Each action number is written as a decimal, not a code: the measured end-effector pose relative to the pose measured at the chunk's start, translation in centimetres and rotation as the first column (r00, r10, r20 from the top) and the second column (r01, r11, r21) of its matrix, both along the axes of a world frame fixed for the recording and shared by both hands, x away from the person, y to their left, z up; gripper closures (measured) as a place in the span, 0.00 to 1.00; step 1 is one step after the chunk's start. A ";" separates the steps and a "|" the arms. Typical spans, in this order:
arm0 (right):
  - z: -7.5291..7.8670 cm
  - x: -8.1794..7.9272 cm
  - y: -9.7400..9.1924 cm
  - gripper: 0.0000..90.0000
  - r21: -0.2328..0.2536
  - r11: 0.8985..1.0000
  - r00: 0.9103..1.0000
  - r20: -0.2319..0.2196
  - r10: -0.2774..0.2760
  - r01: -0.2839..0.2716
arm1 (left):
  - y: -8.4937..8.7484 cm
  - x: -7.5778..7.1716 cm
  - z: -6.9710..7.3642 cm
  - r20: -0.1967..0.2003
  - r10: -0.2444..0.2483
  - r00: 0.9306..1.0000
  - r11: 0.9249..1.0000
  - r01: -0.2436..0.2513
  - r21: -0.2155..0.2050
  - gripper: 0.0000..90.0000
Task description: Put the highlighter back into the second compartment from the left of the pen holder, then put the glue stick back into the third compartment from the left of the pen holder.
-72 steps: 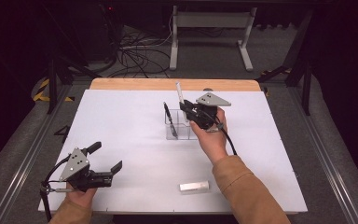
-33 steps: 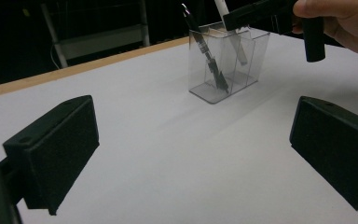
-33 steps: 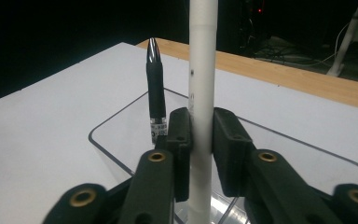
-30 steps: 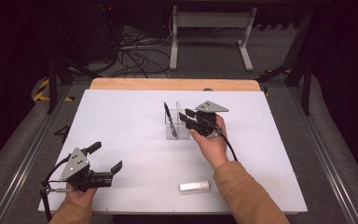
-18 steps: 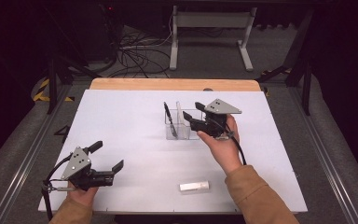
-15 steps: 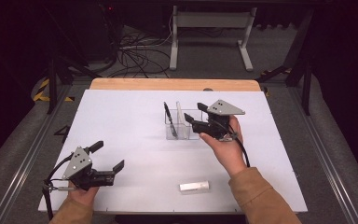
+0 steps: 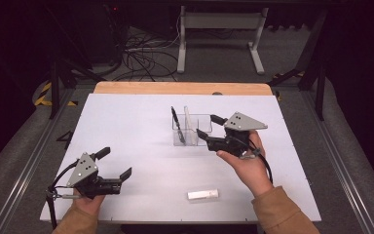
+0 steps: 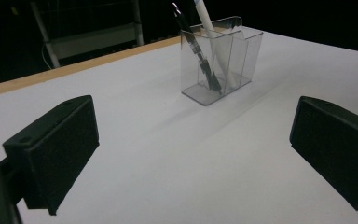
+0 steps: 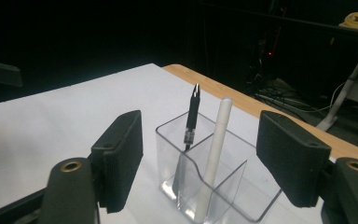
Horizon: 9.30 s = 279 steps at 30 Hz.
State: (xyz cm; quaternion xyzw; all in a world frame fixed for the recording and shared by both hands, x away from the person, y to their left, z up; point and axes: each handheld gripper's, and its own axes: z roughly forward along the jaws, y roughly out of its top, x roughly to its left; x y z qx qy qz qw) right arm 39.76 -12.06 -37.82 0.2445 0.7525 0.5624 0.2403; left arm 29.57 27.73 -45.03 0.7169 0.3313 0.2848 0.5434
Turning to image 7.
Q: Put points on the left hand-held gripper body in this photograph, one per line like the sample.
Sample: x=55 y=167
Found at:
x=84 y=170

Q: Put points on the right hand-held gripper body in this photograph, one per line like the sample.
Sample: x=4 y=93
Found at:
x=240 y=123

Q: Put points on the clear plastic pen holder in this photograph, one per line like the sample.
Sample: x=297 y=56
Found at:
x=201 y=125

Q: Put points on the white pen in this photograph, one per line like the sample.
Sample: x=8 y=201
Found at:
x=189 y=123

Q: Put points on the black pen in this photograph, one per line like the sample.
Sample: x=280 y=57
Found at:
x=177 y=123

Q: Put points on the person's left hand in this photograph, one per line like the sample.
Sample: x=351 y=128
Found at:
x=89 y=205

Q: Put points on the person's right hand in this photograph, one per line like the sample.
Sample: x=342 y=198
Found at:
x=251 y=172

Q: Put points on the white board sheet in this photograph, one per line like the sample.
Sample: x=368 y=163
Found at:
x=136 y=130

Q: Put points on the white eraser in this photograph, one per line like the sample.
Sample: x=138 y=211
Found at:
x=203 y=194

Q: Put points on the black metal stand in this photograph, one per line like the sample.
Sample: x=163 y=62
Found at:
x=55 y=87
x=319 y=87

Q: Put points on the aluminium floor rail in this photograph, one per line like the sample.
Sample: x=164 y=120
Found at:
x=341 y=169
x=26 y=169

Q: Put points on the white metal stand frame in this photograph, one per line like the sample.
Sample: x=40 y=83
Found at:
x=220 y=21

